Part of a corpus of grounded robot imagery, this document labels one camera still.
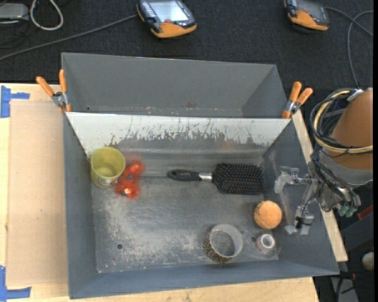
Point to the red-orange fuzzy toy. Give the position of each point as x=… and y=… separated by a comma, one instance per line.
x=130, y=181

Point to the black hairbrush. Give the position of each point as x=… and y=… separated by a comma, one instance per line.
x=239, y=178

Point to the brown cardboard board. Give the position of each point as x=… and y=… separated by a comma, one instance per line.
x=34, y=184

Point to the small white tape roll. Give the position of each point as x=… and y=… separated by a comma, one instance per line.
x=266, y=243

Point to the grey metal bin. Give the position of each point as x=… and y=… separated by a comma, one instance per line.
x=176, y=219

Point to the orange ball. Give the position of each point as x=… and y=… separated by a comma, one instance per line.
x=267, y=214

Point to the yellow-green plastic cup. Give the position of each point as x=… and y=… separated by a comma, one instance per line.
x=107, y=167

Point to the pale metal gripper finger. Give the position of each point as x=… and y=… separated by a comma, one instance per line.
x=304, y=222
x=286, y=179

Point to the leopard print tape roll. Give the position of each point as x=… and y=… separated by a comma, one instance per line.
x=212, y=250

